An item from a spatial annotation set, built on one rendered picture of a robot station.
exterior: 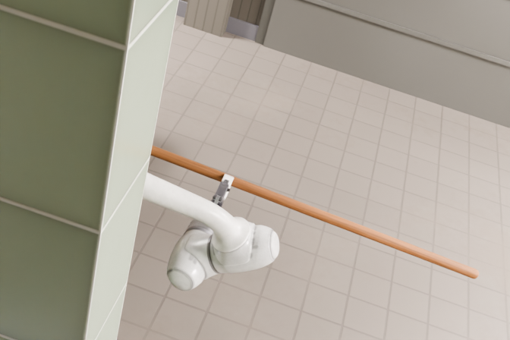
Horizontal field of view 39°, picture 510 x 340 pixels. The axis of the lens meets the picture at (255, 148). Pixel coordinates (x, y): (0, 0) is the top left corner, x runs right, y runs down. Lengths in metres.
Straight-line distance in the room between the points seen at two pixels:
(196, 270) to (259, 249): 0.17
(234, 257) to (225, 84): 3.12
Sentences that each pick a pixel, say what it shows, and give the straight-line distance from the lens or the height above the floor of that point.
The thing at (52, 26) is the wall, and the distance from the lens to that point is 0.45.
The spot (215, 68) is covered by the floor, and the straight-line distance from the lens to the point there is 4.97.
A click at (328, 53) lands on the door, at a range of 5.33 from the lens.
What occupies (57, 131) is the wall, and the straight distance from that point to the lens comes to 0.49.
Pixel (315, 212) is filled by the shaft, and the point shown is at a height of 1.12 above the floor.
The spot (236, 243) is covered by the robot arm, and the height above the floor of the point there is 1.28.
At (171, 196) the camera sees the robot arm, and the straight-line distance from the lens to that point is 1.68.
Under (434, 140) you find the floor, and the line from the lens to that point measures 4.99.
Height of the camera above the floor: 2.46
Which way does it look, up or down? 35 degrees down
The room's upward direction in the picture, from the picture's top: 16 degrees clockwise
